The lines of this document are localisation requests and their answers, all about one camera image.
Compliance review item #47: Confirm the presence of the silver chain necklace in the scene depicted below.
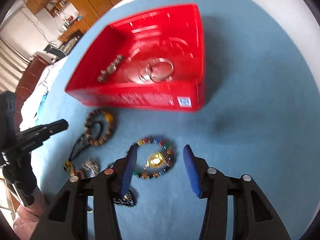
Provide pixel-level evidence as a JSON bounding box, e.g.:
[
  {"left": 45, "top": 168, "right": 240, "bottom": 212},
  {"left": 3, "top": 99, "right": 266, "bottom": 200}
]
[{"left": 81, "top": 157, "right": 101, "bottom": 178}]

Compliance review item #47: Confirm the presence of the black cord pendant necklace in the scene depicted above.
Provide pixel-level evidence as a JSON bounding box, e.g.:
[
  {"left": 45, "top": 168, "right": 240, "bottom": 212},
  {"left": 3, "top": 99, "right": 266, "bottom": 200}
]
[{"left": 63, "top": 121, "right": 106, "bottom": 177}]

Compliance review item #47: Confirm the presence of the brown wooden bead bracelet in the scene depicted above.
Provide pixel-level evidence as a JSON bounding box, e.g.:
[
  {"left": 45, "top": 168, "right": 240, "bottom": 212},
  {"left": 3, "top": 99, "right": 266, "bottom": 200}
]
[{"left": 84, "top": 108, "right": 117, "bottom": 147}]

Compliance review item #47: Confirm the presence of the gold charm pendant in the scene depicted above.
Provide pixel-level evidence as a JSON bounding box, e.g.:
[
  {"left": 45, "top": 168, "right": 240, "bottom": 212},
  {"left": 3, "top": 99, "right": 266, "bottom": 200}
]
[{"left": 144, "top": 152, "right": 167, "bottom": 170}]

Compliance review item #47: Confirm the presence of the multicolour bead bracelet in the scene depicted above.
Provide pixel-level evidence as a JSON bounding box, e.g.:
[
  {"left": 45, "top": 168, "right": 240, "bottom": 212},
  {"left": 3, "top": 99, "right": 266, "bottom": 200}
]
[{"left": 126, "top": 135, "right": 176, "bottom": 180}]

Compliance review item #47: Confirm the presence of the silver metal wristwatch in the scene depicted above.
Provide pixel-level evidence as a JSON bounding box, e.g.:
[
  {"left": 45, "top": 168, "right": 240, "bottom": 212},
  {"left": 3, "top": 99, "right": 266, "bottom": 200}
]
[{"left": 97, "top": 54, "right": 124, "bottom": 82}]

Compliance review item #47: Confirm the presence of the wide silver bangle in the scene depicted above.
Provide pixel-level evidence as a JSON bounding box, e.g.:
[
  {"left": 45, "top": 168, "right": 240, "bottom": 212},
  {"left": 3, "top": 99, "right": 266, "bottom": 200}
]
[{"left": 138, "top": 58, "right": 174, "bottom": 82}]

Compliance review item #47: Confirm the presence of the left black gloved hand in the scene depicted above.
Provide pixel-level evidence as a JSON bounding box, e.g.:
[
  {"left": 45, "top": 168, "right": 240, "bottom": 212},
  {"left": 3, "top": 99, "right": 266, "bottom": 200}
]
[{"left": 3, "top": 153, "right": 37, "bottom": 207}]

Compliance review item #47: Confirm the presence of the pile of bedding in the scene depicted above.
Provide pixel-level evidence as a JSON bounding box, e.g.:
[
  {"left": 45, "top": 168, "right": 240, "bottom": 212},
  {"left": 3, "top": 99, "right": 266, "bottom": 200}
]
[{"left": 19, "top": 56, "right": 68, "bottom": 131}]

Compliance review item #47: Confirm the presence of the dark wooden headboard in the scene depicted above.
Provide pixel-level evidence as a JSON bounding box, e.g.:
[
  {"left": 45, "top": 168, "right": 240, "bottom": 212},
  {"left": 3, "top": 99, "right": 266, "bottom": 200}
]
[{"left": 14, "top": 54, "right": 50, "bottom": 132}]

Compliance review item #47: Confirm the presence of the black office chair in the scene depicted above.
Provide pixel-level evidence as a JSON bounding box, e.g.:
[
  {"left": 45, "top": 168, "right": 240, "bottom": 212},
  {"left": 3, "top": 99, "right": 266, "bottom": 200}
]
[{"left": 44, "top": 44, "right": 67, "bottom": 60}]

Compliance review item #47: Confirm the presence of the wooden desk with shelves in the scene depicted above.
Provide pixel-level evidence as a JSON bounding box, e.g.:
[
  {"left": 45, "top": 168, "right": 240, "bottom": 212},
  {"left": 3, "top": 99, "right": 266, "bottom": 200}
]
[{"left": 44, "top": 0, "right": 90, "bottom": 43}]

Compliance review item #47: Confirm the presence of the red tin box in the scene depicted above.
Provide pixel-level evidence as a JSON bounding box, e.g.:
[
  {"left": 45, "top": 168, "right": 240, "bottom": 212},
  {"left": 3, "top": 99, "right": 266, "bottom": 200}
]
[{"left": 65, "top": 3, "right": 205, "bottom": 111}]

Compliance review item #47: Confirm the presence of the black bead necklace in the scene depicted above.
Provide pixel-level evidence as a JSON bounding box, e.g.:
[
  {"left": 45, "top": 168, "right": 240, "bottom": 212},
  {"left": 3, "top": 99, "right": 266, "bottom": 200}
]
[{"left": 107, "top": 162, "right": 138, "bottom": 208}]

